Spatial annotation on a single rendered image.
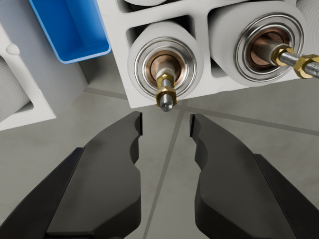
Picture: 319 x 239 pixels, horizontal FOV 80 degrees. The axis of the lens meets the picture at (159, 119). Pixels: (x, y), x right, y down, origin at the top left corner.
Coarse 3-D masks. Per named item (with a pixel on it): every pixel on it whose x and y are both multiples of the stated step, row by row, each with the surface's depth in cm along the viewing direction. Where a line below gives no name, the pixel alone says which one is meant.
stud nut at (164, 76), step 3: (162, 75) 19; (165, 75) 19; (168, 75) 19; (171, 75) 19; (159, 78) 19; (162, 78) 19; (165, 78) 19; (168, 78) 19; (171, 78) 19; (159, 81) 19; (171, 81) 19; (159, 84) 19; (171, 84) 19; (174, 84) 19; (159, 87) 19; (171, 87) 19
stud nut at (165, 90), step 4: (160, 88) 16; (164, 88) 15; (168, 88) 16; (172, 88) 16; (156, 92) 16; (160, 92) 15; (164, 92) 15; (168, 92) 15; (172, 92) 15; (156, 96) 16; (160, 96) 16; (172, 96) 16; (176, 96) 16; (156, 100) 16; (172, 100) 16; (176, 100) 16
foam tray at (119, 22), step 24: (120, 0) 28; (168, 0) 35; (192, 0) 26; (216, 0) 26; (240, 0) 26; (264, 0) 30; (288, 0) 25; (120, 24) 27; (144, 24) 37; (192, 24) 30; (120, 48) 29; (120, 72) 31; (216, 72) 33; (192, 96) 33
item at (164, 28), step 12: (156, 24) 25; (168, 24) 24; (144, 36) 22; (156, 36) 21; (168, 36) 21; (180, 36) 21; (132, 48) 23; (192, 48) 22; (132, 60) 23; (132, 72) 24; (132, 84) 25; (192, 84) 24; (144, 96) 26; (180, 96) 25
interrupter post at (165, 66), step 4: (160, 64) 22; (164, 64) 21; (168, 64) 21; (172, 64) 23; (160, 68) 20; (164, 68) 20; (168, 68) 20; (172, 68) 21; (156, 72) 21; (160, 72) 20; (168, 72) 20; (172, 72) 20; (156, 76) 21; (156, 80) 21
